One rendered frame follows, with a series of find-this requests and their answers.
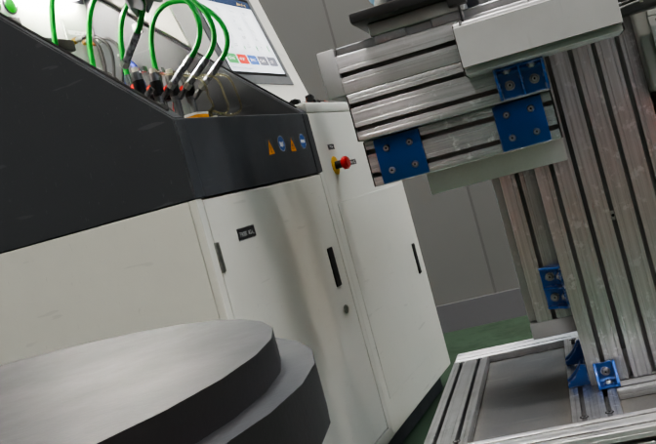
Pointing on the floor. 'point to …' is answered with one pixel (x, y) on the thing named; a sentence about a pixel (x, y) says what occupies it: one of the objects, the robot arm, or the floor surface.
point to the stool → (168, 389)
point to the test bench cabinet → (123, 283)
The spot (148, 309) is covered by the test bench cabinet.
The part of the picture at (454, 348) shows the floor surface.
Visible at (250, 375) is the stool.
